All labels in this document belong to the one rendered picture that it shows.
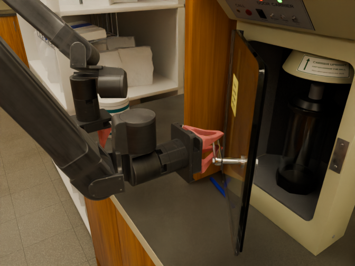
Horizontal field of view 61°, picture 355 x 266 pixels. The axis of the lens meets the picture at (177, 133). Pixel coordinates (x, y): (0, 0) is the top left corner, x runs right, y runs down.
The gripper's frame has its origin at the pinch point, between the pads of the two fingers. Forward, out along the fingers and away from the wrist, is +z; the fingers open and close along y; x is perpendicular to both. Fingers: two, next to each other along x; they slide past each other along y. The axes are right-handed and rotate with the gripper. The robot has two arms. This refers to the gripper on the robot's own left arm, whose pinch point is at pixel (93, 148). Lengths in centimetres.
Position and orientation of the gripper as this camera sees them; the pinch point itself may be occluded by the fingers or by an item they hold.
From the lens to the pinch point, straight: 81.1
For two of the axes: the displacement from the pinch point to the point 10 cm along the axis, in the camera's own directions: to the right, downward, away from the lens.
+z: 0.0, 8.8, 4.8
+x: -5.5, -4.0, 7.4
